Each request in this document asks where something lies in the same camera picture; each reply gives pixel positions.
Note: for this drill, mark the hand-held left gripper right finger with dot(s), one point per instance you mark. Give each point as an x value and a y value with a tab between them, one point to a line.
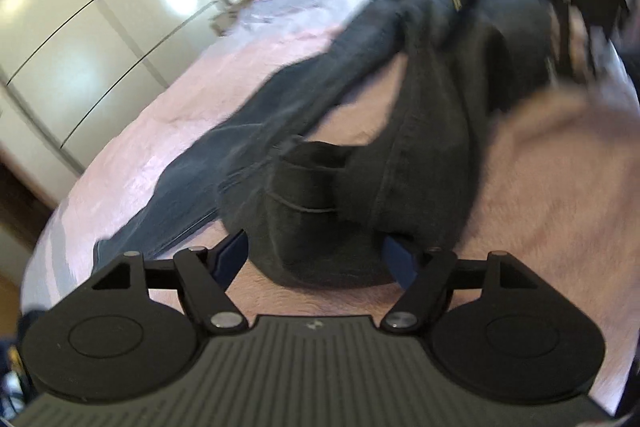
400	259

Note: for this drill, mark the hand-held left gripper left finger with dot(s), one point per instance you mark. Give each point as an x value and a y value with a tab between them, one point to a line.
231	257

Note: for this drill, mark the dark grey pants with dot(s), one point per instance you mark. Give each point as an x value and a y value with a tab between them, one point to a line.
425	157

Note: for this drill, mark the pink blanket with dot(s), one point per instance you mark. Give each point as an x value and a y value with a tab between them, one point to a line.
550	217

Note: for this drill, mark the white wardrobe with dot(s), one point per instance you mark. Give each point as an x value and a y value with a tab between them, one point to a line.
85	22

